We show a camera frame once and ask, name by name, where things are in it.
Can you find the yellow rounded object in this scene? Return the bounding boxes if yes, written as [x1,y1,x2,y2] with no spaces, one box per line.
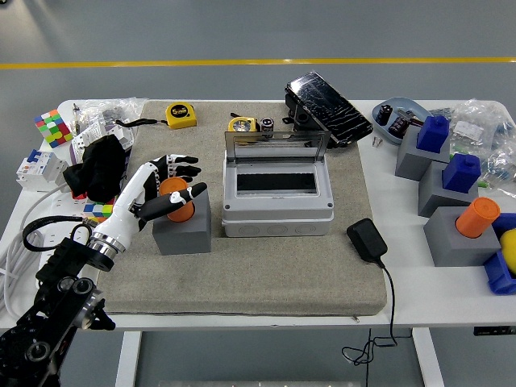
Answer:
[498,228,516,277]

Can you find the black cloth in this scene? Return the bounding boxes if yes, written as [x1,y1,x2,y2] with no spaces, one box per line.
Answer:
[62,135,127,202]

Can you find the colourful puzzle cube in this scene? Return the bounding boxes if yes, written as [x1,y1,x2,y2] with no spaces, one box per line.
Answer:
[33,109,76,149]
[82,201,116,225]

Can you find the grey junction box with lid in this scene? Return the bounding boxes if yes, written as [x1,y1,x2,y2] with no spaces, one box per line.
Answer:
[220,129,335,238]

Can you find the blue plastic holder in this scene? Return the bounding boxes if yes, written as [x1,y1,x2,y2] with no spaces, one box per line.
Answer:
[482,212,516,297]

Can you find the white power strip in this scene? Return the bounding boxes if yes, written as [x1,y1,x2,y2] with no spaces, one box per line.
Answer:
[36,192,102,291]

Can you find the small metal part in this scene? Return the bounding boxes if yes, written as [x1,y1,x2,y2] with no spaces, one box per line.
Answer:
[397,107,424,124]

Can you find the black adapter cord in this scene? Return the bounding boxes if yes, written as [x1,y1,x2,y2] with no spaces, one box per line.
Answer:
[341,261,400,367]

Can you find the white circuit breaker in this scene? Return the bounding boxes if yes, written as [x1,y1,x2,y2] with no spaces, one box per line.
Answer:
[15,148,69,193]

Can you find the white power cable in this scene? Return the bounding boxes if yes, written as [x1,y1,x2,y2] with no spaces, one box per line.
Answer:
[0,185,69,319]

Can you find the blue-grey dish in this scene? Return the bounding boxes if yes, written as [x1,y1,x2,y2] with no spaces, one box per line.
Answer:
[371,96,431,146]

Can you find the black table control panel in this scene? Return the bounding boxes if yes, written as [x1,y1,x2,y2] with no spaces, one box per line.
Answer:
[473,325,516,337]

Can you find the yellow tape measure clear face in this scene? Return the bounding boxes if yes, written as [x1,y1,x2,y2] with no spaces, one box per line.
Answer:
[227,116,260,135]

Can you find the grey-brown mat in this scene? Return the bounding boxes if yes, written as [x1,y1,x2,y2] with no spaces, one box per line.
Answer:
[98,99,389,318]

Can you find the clear plastic parts bag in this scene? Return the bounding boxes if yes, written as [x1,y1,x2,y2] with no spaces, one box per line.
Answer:
[74,96,148,134]
[429,98,516,156]
[479,144,516,190]

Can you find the blue block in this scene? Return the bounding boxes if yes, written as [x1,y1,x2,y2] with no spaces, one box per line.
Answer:
[442,152,483,193]
[416,115,451,153]

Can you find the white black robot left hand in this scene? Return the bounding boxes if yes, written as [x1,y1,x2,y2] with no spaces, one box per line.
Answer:
[90,153,209,243]

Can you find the black power adapter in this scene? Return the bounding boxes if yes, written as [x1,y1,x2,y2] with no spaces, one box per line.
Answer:
[346,218,389,266]

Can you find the white table leg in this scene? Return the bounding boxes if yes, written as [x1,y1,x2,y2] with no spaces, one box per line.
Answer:
[115,331,143,387]
[410,328,444,387]

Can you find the white purple package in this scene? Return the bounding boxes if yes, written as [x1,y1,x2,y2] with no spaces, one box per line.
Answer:
[69,123,134,166]

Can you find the yellow tape measure with strap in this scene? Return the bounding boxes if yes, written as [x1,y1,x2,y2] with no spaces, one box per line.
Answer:
[115,102,198,131]

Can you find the grey block holder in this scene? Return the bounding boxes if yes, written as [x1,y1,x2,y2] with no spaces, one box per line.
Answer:
[418,160,481,218]
[394,127,452,181]
[152,187,213,256]
[422,206,503,268]

